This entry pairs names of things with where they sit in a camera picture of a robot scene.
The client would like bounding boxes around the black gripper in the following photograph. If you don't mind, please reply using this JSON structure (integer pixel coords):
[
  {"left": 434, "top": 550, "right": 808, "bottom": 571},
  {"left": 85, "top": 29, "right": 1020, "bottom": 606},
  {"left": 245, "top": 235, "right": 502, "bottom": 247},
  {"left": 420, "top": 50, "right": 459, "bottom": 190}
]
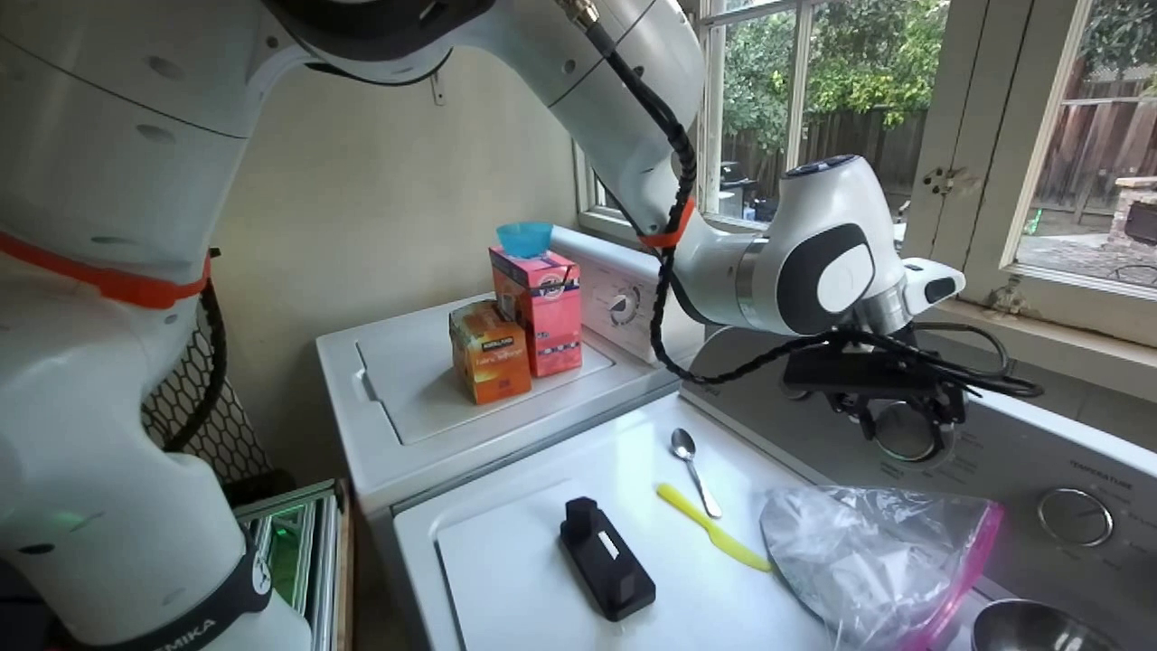
[{"left": 780, "top": 335, "right": 973, "bottom": 461}]

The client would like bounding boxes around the silver washer knob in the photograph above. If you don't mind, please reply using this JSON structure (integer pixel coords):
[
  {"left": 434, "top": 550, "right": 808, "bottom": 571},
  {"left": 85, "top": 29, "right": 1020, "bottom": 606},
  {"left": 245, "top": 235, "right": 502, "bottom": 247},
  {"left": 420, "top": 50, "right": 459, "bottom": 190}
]
[
  {"left": 1035, "top": 484, "right": 1119, "bottom": 554},
  {"left": 874, "top": 403, "right": 948, "bottom": 468}
]

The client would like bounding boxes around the clear plastic zip bag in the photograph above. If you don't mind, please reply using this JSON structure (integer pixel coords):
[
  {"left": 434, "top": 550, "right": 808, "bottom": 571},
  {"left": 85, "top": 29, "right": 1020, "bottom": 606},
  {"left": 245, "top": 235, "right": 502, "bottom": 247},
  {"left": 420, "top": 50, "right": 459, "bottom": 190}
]
[{"left": 757, "top": 484, "right": 1009, "bottom": 651}]

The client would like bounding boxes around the metal spoon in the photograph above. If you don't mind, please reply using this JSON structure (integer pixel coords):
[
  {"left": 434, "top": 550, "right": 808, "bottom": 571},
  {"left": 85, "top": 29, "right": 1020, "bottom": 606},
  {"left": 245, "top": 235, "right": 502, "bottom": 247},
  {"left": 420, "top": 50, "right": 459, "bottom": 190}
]
[{"left": 667, "top": 427, "right": 727, "bottom": 526}]

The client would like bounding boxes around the yellow plastic utensil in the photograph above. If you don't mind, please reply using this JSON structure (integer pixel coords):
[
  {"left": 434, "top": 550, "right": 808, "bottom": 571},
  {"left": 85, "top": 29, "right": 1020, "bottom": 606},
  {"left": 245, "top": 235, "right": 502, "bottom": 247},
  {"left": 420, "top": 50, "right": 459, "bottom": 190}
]
[{"left": 653, "top": 483, "right": 776, "bottom": 574}]

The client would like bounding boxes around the small metal bowl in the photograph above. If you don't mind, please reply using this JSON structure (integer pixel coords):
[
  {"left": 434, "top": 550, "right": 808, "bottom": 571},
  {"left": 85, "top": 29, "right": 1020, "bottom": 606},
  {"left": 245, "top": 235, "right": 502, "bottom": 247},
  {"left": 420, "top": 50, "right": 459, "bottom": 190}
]
[{"left": 970, "top": 598, "right": 1125, "bottom": 651}]

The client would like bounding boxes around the brown wooden fence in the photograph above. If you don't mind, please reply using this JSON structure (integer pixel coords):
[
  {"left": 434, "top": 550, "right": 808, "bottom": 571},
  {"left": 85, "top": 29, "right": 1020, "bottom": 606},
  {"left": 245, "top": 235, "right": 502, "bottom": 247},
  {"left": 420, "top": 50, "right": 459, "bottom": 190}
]
[{"left": 720, "top": 94, "right": 1157, "bottom": 222}]

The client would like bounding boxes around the black plastic holder block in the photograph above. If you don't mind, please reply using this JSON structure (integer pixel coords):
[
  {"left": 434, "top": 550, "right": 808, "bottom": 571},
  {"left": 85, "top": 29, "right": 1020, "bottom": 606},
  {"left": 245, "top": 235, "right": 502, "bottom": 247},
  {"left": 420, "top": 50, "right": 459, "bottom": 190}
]
[{"left": 557, "top": 493, "right": 661, "bottom": 627}]

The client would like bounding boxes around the orange Tide detergent box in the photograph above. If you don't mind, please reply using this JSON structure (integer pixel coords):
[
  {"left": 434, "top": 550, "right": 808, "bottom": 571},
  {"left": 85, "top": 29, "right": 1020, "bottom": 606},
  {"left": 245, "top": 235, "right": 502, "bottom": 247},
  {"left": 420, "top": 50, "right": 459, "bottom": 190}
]
[{"left": 485, "top": 247, "right": 585, "bottom": 383}]

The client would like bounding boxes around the white washing machine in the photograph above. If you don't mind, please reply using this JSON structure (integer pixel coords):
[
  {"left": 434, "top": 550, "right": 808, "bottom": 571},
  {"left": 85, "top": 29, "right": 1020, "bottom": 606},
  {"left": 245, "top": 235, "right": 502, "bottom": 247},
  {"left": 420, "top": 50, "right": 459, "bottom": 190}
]
[{"left": 392, "top": 323, "right": 1157, "bottom": 651}]

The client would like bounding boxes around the orange fabric softener box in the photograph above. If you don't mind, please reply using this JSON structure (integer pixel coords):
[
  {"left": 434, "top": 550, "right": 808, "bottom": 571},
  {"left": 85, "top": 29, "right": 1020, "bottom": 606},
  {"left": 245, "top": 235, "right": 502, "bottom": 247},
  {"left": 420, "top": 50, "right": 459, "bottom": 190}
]
[{"left": 447, "top": 299, "right": 534, "bottom": 408}]

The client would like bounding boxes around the blue plastic bowl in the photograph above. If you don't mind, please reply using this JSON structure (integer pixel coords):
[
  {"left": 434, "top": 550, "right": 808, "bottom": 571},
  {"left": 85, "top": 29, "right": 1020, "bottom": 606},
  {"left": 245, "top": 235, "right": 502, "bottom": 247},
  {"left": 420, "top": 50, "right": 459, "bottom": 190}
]
[{"left": 497, "top": 217, "right": 557, "bottom": 263}]

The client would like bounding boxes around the white dryer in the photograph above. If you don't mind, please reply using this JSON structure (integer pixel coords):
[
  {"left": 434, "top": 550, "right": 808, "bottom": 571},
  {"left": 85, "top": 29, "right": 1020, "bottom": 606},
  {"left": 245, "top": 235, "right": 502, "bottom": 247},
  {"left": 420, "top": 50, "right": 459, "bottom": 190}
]
[{"left": 316, "top": 222, "right": 683, "bottom": 522}]

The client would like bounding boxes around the green and white box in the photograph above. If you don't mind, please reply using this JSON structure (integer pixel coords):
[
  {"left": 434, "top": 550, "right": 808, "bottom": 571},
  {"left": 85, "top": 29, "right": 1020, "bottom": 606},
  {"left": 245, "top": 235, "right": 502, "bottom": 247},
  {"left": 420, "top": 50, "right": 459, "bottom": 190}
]
[{"left": 231, "top": 478, "right": 359, "bottom": 651}]

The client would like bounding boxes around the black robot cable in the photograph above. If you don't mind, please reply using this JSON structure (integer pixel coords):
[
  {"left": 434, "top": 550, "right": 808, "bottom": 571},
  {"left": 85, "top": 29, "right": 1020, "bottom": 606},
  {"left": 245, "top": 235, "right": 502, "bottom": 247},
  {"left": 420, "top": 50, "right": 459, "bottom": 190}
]
[{"left": 565, "top": 0, "right": 1045, "bottom": 408}]

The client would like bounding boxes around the white window frame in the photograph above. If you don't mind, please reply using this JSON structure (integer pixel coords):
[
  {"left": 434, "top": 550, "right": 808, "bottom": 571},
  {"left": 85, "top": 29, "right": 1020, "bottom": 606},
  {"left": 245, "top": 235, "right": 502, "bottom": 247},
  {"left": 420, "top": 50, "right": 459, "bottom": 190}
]
[{"left": 572, "top": 0, "right": 1157, "bottom": 355}]

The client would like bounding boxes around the orange strap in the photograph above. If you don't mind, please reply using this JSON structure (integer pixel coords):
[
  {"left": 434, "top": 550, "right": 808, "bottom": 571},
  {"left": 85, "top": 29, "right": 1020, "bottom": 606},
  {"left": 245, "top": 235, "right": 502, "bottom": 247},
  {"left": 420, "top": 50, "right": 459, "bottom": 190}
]
[
  {"left": 0, "top": 233, "right": 216, "bottom": 315},
  {"left": 638, "top": 197, "right": 702, "bottom": 252}
]

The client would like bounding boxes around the black mesh cable sleeve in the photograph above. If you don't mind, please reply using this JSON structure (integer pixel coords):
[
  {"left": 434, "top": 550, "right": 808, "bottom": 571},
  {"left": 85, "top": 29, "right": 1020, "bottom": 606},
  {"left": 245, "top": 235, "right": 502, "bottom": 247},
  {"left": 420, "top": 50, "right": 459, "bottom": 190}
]
[{"left": 143, "top": 284, "right": 263, "bottom": 484}]

